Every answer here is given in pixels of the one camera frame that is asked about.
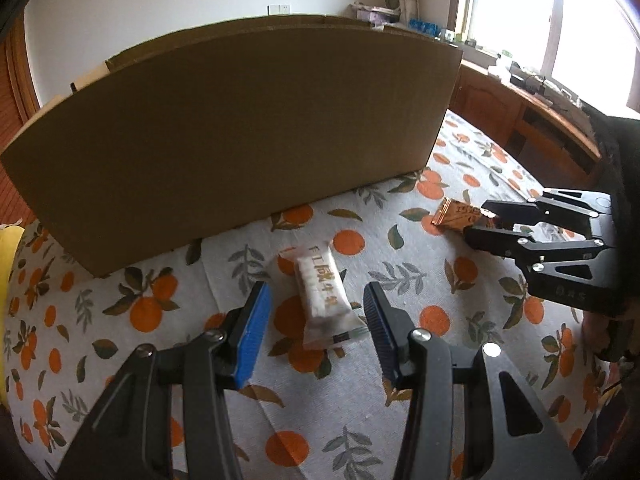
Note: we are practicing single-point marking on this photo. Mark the row of blue bottles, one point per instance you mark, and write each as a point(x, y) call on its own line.
point(424, 26)

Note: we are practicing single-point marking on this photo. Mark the brown cardboard box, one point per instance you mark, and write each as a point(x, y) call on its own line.
point(225, 150)

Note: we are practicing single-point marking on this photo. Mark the yellow plush pillow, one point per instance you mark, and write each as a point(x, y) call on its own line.
point(6, 285)

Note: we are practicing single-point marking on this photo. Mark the orange print tablecloth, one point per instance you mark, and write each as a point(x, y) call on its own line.
point(100, 310)

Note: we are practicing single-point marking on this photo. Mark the windowsill clutter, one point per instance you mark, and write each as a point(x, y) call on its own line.
point(520, 75)

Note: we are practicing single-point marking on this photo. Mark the window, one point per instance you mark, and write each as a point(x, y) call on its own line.
point(505, 5)

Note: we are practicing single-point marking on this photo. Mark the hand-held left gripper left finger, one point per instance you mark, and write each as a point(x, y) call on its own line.
point(252, 335)

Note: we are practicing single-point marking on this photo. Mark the wooden cabinet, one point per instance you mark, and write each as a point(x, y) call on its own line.
point(480, 105)

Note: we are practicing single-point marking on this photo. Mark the person's right hand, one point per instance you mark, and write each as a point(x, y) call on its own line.
point(595, 332)

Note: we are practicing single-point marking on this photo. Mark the small white nougat packet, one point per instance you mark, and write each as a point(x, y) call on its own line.
point(320, 290)

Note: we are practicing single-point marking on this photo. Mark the pile of papers and boxes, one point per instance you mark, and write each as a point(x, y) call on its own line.
point(372, 14)

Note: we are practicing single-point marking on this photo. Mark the white wall socket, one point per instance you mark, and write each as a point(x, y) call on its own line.
point(278, 9)

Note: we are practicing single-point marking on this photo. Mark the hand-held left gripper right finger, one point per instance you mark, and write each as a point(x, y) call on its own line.
point(382, 330)

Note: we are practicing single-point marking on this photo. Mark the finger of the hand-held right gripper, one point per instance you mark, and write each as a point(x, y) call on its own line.
point(565, 207)
point(550, 255)

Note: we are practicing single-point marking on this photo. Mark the wooden slatted panel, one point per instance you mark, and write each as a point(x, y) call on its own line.
point(22, 75)

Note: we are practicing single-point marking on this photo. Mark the copper candy packet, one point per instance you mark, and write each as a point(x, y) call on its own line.
point(452, 215)

